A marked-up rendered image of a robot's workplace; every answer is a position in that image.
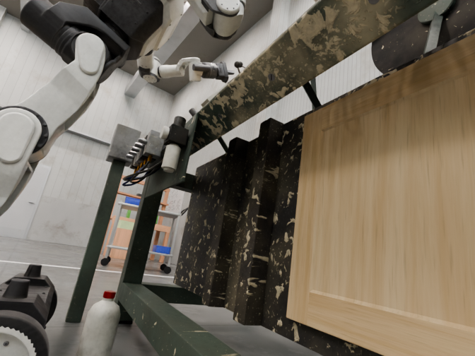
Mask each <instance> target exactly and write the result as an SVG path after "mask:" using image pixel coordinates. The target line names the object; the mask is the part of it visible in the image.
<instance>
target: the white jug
mask: <svg viewBox="0 0 475 356"><path fill-rule="evenodd" d="M115 295H116V292H115V291H111V290H106V291H104V294H103V299H102V300H101V301H99V302H97V303H95V304H94V305H93V306H92V307H91V308H90V310H89V311H88V314H87V317H86V322H85V325H84V327H83V332H82V335H81V339H80V343H79V345H78V350H77V353H76V356H110V355H111V352H112V347H113V344H114V341H115V336H116V332H117V327H118V323H119V318H120V315H121V314H120V309H119V305H118V304H116V303H115V302H114V301H113V300H114V298H115Z"/></svg>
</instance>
